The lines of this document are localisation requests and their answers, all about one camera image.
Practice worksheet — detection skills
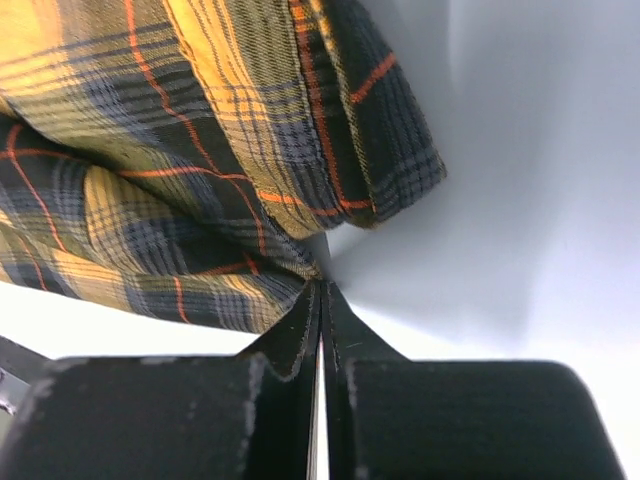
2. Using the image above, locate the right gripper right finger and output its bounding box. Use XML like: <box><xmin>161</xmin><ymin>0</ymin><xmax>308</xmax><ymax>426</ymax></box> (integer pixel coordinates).
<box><xmin>321</xmin><ymin>282</ymin><xmax>624</xmax><ymax>479</ymax></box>

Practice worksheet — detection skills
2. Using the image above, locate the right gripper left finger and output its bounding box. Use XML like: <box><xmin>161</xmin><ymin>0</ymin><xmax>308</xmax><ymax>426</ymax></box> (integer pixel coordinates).
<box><xmin>1</xmin><ymin>283</ymin><xmax>320</xmax><ymax>479</ymax></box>

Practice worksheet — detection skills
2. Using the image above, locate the yellow plaid long sleeve shirt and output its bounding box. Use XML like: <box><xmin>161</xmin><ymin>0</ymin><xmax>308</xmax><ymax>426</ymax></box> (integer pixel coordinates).
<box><xmin>1</xmin><ymin>1</ymin><xmax>446</xmax><ymax>333</ymax></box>

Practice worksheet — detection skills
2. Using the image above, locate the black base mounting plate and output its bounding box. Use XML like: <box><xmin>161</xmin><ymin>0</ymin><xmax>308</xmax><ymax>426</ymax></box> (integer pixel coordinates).
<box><xmin>0</xmin><ymin>336</ymin><xmax>51</xmax><ymax>416</ymax></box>

